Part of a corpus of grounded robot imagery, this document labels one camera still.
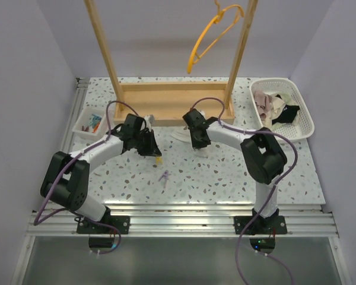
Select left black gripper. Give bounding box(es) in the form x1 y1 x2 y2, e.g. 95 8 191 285
133 129 161 156

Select yellow clothespin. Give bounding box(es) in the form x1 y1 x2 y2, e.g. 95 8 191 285
155 157 163 165

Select white underwear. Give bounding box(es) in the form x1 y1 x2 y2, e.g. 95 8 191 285
171 128 209 158

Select purple clothespin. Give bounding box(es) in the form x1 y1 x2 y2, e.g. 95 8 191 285
158 170 170 188

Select orange plastic hanger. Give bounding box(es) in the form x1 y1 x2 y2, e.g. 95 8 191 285
186 0 245 74

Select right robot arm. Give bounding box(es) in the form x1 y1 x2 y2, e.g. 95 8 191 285
183 109 288 235

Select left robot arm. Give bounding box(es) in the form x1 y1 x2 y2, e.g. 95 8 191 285
40 113 162 235

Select wooden hanging rack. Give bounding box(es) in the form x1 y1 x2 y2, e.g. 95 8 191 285
85 1 258 126

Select clothespins in tray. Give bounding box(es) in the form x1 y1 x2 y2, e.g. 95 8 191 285
81 114 102 133

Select white clothespin tray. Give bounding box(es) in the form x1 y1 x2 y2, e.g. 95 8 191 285
72 106 115 141

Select clothes in basket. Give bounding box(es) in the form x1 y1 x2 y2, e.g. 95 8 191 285
253 90 300 131

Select white laundry basket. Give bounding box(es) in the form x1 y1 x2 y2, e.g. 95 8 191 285
249 77 314 141

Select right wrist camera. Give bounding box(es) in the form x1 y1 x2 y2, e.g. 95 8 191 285
198 110 207 120

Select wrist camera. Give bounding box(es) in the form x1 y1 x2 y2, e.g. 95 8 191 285
144 115 155 131
198 110 207 120

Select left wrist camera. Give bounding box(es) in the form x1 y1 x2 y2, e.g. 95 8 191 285
144 115 155 131

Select aluminium mounting rail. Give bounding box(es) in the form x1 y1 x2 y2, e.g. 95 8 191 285
26 78 339 238

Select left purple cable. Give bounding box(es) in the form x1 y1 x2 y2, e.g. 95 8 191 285
33 100 143 256

